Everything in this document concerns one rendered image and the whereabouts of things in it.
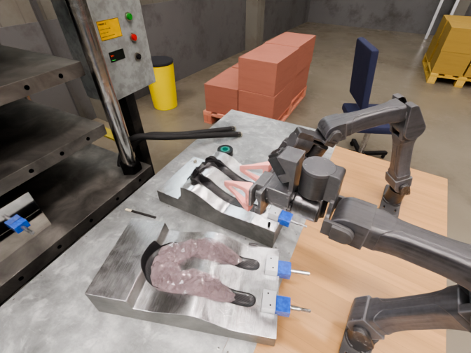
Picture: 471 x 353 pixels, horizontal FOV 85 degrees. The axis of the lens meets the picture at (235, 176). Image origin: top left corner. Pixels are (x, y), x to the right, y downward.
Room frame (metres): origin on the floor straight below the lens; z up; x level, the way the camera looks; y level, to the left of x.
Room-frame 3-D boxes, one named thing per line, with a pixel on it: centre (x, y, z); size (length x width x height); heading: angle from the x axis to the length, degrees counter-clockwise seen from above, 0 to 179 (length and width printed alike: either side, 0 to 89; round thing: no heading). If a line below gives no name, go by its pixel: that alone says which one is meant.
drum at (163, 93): (3.37, 0.97, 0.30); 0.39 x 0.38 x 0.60; 58
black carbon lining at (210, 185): (0.74, 0.03, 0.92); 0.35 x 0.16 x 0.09; 63
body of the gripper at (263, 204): (0.39, -0.09, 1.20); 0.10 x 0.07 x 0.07; 148
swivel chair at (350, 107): (2.11, -1.22, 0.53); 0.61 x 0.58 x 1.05; 65
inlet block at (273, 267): (0.41, -0.16, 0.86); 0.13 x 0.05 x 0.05; 80
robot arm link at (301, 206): (0.35, -0.14, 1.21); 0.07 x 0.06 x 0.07; 58
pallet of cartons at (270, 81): (3.29, -0.32, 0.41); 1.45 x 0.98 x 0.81; 147
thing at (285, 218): (0.58, -0.18, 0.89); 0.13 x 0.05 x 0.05; 62
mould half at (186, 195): (0.75, 0.03, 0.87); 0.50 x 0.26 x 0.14; 63
